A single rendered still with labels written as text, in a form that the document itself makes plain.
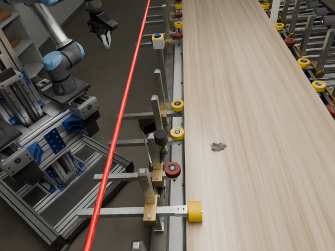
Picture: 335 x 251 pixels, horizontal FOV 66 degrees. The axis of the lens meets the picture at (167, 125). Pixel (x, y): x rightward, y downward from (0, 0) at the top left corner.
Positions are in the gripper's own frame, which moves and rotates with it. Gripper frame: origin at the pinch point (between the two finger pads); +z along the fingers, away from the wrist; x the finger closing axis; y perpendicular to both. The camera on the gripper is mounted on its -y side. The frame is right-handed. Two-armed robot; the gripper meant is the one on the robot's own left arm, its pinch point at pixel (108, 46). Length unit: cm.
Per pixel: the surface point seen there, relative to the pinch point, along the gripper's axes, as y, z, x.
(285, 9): -42, 36, -172
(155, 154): -48, 33, 27
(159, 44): -6.3, 13.2, -34.4
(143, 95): 88, 132, -97
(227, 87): -48, 42, -48
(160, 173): -50, 45, 29
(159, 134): -50, 21, 24
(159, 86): -19.3, 28.6, -13.9
